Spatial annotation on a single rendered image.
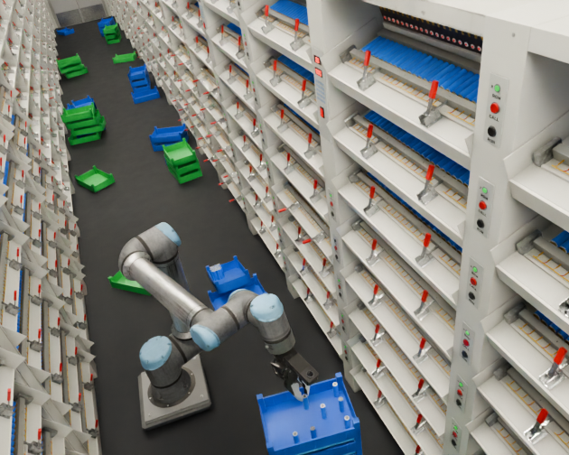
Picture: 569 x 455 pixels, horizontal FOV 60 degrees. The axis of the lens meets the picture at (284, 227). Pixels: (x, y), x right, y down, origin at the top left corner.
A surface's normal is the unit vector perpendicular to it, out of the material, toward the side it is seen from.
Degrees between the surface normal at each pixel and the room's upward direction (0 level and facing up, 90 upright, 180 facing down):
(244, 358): 0
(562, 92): 90
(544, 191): 21
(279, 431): 0
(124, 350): 0
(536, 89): 90
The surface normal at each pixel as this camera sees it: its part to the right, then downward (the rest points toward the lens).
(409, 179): -0.46, -0.62
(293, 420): -0.14, -0.79
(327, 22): 0.38, 0.51
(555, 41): -0.91, 0.33
